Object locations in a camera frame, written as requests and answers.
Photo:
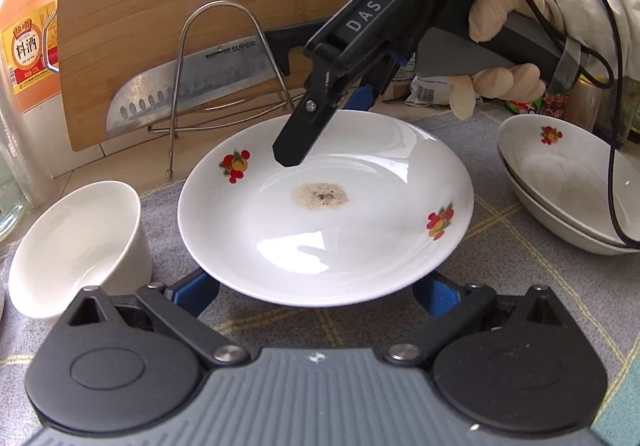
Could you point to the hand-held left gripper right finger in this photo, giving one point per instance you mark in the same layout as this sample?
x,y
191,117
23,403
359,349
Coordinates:
x,y
437,296

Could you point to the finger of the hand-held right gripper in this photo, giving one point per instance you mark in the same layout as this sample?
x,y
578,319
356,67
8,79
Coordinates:
x,y
360,99
300,136

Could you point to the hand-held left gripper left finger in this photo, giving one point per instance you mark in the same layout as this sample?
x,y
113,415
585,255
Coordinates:
x,y
192,293

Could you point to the white floral plate stained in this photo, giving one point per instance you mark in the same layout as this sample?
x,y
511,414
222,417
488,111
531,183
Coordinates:
x,y
350,236

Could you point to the white floral bowl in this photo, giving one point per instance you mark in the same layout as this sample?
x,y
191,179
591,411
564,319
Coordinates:
x,y
75,236

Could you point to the large white floral plate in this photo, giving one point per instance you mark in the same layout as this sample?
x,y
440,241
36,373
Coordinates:
x,y
565,176

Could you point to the person's right hand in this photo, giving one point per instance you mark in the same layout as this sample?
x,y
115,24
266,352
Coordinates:
x,y
500,1

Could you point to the grey teal checked dish towel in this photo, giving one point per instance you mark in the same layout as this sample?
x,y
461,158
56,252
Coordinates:
x,y
500,276

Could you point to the white blue food bag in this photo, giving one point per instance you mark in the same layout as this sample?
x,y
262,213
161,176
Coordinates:
x,y
435,91

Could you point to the sauce jar green lid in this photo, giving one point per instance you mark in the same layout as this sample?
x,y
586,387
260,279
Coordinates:
x,y
525,107

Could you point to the small jar yellow lid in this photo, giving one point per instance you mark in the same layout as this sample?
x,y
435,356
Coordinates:
x,y
582,106

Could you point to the large plastic wrap roll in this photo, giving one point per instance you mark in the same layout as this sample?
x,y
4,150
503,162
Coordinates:
x,y
20,146

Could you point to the orange cooking wine bottle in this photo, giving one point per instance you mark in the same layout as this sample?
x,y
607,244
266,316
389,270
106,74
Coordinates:
x,y
25,26

